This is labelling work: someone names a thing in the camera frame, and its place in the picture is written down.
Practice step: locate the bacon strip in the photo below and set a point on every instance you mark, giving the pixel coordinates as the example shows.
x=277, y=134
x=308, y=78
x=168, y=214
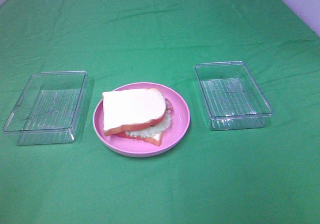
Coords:
x=169, y=106

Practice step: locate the green lettuce leaf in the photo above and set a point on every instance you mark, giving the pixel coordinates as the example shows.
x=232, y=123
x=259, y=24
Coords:
x=153, y=130

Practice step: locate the toast bread slice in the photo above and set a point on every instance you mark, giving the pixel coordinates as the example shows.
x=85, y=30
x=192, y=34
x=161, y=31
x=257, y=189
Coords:
x=132, y=110
x=154, y=138

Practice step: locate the pink round plate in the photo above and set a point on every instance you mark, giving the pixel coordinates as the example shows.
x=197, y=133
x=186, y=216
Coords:
x=138, y=148

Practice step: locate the right clear plastic container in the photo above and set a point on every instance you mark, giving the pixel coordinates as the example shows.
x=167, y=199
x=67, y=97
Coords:
x=231, y=97

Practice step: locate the clear plastic container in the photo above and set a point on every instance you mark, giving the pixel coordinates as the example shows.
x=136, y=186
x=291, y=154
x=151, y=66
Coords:
x=49, y=109
x=231, y=97

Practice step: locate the green tablecloth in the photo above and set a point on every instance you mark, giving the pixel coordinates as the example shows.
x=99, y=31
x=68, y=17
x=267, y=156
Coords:
x=265, y=175

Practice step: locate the left clear plastic container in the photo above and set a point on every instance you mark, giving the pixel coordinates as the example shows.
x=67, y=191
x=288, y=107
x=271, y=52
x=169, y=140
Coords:
x=49, y=109

